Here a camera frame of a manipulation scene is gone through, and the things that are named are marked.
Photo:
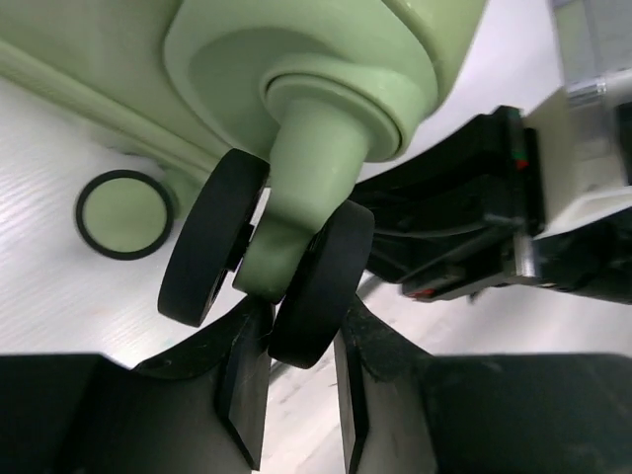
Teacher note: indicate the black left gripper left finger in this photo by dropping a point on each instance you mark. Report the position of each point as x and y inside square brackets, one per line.
[198, 407]

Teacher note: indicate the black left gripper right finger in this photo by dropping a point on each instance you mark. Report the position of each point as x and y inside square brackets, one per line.
[403, 410]

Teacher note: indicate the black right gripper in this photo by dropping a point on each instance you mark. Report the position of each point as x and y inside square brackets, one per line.
[469, 214]

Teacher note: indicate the green hard-shell suitcase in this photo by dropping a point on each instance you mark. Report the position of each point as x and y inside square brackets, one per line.
[280, 102]

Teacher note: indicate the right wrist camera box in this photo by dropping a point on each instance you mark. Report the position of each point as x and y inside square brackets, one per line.
[582, 167]

